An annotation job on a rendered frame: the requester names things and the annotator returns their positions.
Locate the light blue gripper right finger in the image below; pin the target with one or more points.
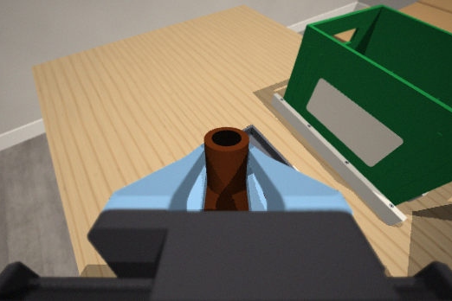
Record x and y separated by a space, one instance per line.
287 189

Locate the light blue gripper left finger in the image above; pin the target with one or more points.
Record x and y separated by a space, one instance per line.
179 186

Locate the green plastic crate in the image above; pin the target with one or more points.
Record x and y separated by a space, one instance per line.
397 132

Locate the grey rectangular tray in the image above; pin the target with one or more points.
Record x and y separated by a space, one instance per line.
262 144

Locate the brown bottle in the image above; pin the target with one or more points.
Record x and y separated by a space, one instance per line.
226 155

